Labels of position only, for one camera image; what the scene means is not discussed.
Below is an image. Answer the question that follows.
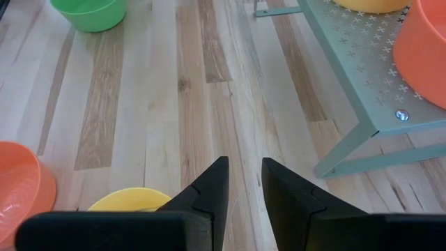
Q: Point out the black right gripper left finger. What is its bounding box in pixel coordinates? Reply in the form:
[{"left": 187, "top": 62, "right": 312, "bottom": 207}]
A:
[{"left": 14, "top": 155, "right": 231, "bottom": 251}]

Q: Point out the orange plastic mini bowl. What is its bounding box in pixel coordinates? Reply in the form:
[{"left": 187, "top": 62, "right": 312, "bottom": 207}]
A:
[
  {"left": 392, "top": 0, "right": 446, "bottom": 111},
  {"left": 0, "top": 140, "right": 58, "bottom": 250}
]

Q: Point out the yellow plastic mini bowl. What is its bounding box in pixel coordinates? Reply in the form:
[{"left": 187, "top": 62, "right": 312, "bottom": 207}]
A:
[
  {"left": 331, "top": 0, "right": 413, "bottom": 15},
  {"left": 86, "top": 187, "right": 173, "bottom": 213}
]

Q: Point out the green plastic mini bowl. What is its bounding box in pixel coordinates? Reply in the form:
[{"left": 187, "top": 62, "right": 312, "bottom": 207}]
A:
[{"left": 49, "top": 0, "right": 129, "bottom": 33}]

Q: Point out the pale green perforated metal shelf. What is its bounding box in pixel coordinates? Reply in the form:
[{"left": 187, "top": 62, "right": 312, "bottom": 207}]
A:
[{"left": 253, "top": 0, "right": 446, "bottom": 179}]

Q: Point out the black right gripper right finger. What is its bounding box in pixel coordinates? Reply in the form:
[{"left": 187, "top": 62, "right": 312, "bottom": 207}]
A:
[{"left": 261, "top": 157, "right": 446, "bottom": 251}]

